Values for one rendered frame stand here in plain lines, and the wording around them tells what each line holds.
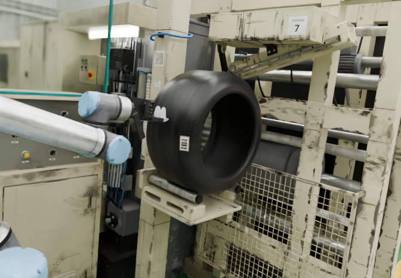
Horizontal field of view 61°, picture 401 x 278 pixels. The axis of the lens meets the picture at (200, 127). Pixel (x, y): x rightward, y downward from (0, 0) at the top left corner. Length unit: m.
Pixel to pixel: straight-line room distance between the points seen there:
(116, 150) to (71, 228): 1.03
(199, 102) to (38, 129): 0.66
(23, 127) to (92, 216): 1.18
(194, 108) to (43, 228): 1.03
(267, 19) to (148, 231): 1.26
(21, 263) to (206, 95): 0.86
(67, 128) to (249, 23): 1.09
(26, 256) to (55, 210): 0.86
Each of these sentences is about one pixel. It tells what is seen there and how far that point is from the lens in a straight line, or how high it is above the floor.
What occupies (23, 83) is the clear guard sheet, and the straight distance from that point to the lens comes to 1.78.
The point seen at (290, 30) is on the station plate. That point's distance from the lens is 1.63.
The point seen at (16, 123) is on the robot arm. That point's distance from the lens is 0.95.
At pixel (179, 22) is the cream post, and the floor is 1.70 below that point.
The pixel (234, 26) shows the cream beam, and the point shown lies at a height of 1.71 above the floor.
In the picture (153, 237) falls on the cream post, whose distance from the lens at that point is 1.95.
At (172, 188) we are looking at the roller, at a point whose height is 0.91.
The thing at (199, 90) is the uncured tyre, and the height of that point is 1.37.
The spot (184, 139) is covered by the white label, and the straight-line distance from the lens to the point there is 1.36.
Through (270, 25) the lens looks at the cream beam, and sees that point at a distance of 1.69.
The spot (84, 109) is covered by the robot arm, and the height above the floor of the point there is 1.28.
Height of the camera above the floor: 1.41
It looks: 8 degrees down
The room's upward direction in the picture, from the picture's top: 6 degrees clockwise
